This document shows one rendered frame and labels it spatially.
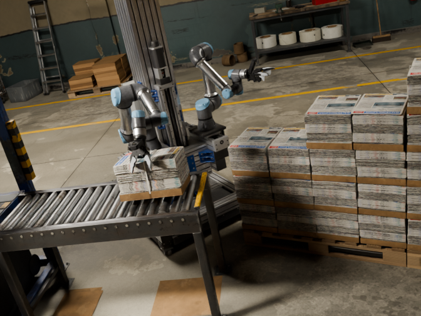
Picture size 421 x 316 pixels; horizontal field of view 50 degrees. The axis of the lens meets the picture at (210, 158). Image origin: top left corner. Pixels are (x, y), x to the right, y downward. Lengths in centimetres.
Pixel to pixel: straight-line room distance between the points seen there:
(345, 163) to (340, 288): 80
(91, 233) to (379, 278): 183
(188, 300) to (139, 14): 203
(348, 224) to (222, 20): 696
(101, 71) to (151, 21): 570
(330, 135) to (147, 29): 153
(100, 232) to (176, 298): 83
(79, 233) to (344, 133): 168
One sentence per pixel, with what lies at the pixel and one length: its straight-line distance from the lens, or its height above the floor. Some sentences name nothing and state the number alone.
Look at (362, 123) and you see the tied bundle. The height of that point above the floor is 101.
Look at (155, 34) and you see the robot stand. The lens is 352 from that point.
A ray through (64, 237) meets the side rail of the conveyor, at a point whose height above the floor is 74.
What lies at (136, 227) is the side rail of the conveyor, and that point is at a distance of 264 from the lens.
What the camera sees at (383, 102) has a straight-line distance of 300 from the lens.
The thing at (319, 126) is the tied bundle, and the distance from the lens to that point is 292.
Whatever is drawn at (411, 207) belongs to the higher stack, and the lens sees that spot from 307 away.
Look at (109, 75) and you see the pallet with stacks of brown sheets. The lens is 911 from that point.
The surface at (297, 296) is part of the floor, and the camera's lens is 310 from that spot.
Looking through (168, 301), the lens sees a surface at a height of 0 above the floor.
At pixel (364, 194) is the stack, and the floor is 53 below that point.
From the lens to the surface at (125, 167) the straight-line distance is 267.
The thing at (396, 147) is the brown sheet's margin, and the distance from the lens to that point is 288.
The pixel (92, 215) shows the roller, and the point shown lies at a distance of 282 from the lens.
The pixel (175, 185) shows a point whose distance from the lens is 264.
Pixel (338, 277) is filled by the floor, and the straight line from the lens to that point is 323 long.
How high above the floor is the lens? 206
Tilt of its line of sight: 24 degrees down
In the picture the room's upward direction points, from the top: 11 degrees counter-clockwise
